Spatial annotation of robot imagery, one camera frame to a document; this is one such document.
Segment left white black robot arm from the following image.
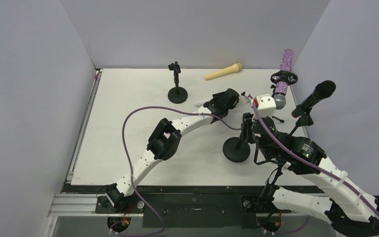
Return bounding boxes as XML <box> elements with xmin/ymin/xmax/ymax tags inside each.
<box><xmin>105</xmin><ymin>88</ymin><xmax>240</xmax><ymax>212</ymax></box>

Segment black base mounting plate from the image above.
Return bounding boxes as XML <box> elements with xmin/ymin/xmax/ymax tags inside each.
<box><xmin>62</xmin><ymin>184</ymin><xmax>279</xmax><ymax>231</ymax></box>

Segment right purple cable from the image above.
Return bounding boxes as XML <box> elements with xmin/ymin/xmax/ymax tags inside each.
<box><xmin>253</xmin><ymin>103</ymin><xmax>379</xmax><ymax>237</ymax></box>

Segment black round-base stand white mic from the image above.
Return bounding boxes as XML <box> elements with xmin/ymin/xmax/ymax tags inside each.
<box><xmin>223</xmin><ymin>134</ymin><xmax>251</xmax><ymax>163</ymax></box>

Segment purple glitter microphone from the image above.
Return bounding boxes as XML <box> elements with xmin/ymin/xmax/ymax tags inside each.
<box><xmin>270</xmin><ymin>49</ymin><xmax>294</xmax><ymax>110</ymax></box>

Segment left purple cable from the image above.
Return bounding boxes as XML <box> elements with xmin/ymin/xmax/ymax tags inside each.
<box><xmin>121</xmin><ymin>106</ymin><xmax>242</xmax><ymax>237</ymax></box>

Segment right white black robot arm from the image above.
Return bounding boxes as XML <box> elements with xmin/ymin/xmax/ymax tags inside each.
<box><xmin>241</xmin><ymin>113</ymin><xmax>379</xmax><ymax>237</ymax></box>

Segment black tripod shock-mount stand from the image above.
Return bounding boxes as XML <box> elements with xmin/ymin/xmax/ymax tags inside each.
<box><xmin>270</xmin><ymin>70</ymin><xmax>298</xmax><ymax>110</ymax></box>

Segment cream beige microphone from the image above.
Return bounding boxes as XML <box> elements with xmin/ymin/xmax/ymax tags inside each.
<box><xmin>204</xmin><ymin>63</ymin><xmax>243</xmax><ymax>80</ymax></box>

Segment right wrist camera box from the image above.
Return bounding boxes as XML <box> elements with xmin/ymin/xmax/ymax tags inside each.
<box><xmin>253</xmin><ymin>94</ymin><xmax>276</xmax><ymax>118</ymax></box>

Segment purple cable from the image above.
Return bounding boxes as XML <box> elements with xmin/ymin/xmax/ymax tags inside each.
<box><xmin>121</xmin><ymin>106</ymin><xmax>242</xmax><ymax>237</ymax></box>
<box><xmin>253</xmin><ymin>103</ymin><xmax>379</xmax><ymax>237</ymax></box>

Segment black microphone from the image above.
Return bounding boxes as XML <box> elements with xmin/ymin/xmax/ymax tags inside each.
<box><xmin>291</xmin><ymin>80</ymin><xmax>337</xmax><ymax>118</ymax></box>

